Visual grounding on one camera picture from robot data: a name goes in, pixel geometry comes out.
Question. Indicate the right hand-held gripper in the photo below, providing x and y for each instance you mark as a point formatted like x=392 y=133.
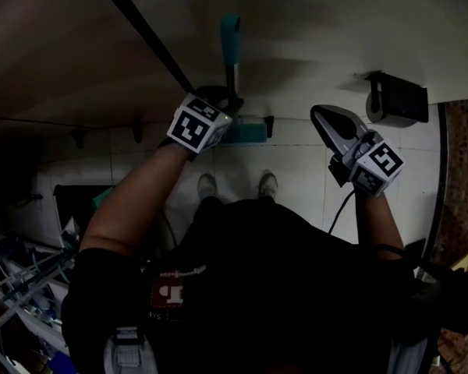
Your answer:
x=368 y=158

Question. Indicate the curved chrome floor rail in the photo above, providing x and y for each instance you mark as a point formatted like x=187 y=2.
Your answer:
x=440 y=177

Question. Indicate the person's right forearm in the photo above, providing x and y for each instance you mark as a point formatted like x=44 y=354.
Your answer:
x=376 y=224

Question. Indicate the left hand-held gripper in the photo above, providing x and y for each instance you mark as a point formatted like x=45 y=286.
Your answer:
x=190 y=128

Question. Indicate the black bag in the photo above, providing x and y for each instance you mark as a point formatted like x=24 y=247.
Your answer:
x=448 y=294

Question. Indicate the white toilet paper roll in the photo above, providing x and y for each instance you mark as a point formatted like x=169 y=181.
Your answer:
x=394 y=120

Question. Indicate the person's black shirt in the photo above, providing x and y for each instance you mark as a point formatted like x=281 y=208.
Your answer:
x=277 y=286

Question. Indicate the person's right shoe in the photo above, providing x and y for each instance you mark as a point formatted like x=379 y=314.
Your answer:
x=268 y=184

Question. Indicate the person's left shoe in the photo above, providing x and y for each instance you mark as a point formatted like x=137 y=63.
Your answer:
x=207 y=187

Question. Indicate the black toilet paper holder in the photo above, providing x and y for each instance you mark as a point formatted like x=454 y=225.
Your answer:
x=403 y=97

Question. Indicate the cluttered metal storage rack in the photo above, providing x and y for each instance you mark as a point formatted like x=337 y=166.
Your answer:
x=19 y=294

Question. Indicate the green paper packet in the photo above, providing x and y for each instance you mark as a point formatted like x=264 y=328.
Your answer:
x=103 y=199

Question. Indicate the black wall hook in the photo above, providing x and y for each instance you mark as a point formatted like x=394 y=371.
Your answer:
x=79 y=138
x=137 y=131

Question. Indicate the black diagonal door strip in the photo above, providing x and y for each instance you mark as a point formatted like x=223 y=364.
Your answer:
x=148 y=33

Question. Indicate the teal mop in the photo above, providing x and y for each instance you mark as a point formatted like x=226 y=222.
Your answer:
x=231 y=39

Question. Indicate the black trash bin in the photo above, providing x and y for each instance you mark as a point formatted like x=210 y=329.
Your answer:
x=76 y=209

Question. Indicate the person's left forearm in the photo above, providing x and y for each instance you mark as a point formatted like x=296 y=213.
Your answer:
x=140 y=197

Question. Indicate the person's shoe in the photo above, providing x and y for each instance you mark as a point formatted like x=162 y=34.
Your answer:
x=268 y=184
x=207 y=187

